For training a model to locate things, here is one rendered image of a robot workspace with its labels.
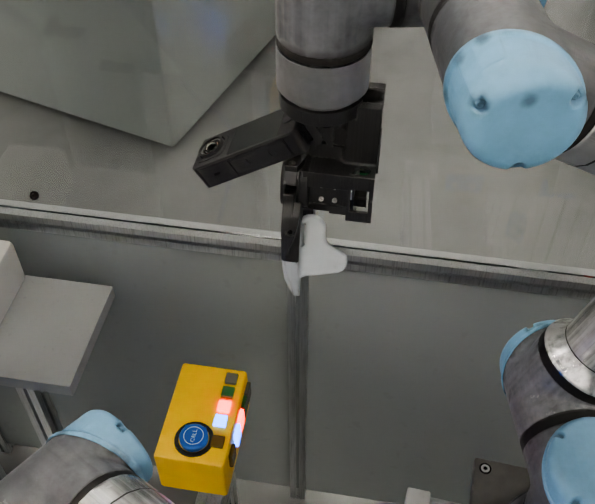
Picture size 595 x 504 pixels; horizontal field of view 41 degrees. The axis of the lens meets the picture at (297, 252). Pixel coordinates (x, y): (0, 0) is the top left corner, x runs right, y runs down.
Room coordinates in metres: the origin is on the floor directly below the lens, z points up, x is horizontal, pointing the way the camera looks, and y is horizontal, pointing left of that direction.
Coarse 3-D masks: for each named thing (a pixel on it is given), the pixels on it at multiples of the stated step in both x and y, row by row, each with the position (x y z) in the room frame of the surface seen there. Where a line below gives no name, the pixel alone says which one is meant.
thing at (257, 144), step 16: (272, 112) 0.57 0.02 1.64; (240, 128) 0.57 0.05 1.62; (256, 128) 0.55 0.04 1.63; (272, 128) 0.54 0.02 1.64; (288, 128) 0.53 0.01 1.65; (304, 128) 0.53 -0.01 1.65; (208, 144) 0.55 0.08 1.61; (224, 144) 0.55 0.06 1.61; (240, 144) 0.54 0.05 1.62; (256, 144) 0.53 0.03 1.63; (272, 144) 0.52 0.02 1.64; (288, 144) 0.52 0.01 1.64; (304, 144) 0.52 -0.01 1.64; (208, 160) 0.54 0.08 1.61; (224, 160) 0.53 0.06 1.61; (240, 160) 0.53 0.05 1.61; (256, 160) 0.52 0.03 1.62; (272, 160) 0.52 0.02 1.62; (208, 176) 0.53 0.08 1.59; (224, 176) 0.53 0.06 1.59; (240, 176) 0.53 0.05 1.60
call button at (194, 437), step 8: (192, 424) 0.59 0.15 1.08; (184, 432) 0.57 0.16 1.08; (192, 432) 0.57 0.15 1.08; (200, 432) 0.57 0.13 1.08; (184, 440) 0.56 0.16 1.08; (192, 440) 0.56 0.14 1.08; (200, 440) 0.56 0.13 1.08; (184, 448) 0.55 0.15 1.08; (192, 448) 0.55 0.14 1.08; (200, 448) 0.55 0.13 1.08
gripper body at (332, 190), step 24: (384, 96) 0.54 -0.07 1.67; (312, 120) 0.51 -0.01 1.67; (336, 120) 0.51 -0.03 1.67; (360, 120) 0.52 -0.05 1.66; (312, 144) 0.52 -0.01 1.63; (336, 144) 0.53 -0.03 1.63; (360, 144) 0.52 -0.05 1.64; (288, 168) 0.52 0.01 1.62; (312, 168) 0.51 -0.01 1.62; (336, 168) 0.51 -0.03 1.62; (360, 168) 0.52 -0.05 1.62; (312, 192) 0.52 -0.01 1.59; (336, 192) 0.51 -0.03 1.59; (360, 192) 0.52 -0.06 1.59; (360, 216) 0.50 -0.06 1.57
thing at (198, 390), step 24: (192, 384) 0.66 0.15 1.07; (216, 384) 0.66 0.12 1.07; (240, 384) 0.66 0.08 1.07; (192, 408) 0.62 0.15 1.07; (216, 408) 0.62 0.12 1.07; (240, 408) 0.63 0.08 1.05; (168, 432) 0.58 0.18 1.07; (216, 432) 0.58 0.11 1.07; (168, 456) 0.54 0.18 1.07; (192, 456) 0.54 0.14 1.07; (216, 456) 0.54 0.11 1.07; (168, 480) 0.54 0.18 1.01; (192, 480) 0.53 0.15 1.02; (216, 480) 0.53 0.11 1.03
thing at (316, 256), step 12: (312, 216) 0.51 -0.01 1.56; (300, 228) 0.50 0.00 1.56; (312, 228) 0.51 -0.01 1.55; (324, 228) 0.50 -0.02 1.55; (300, 240) 0.50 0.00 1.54; (312, 240) 0.50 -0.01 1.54; (324, 240) 0.50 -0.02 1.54; (300, 252) 0.50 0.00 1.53; (312, 252) 0.50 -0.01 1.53; (324, 252) 0.50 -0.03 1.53; (336, 252) 0.49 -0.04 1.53; (288, 264) 0.49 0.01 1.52; (300, 264) 0.49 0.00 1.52; (312, 264) 0.49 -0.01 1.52; (324, 264) 0.49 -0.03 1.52; (336, 264) 0.49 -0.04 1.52; (288, 276) 0.49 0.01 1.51; (300, 276) 0.49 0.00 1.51
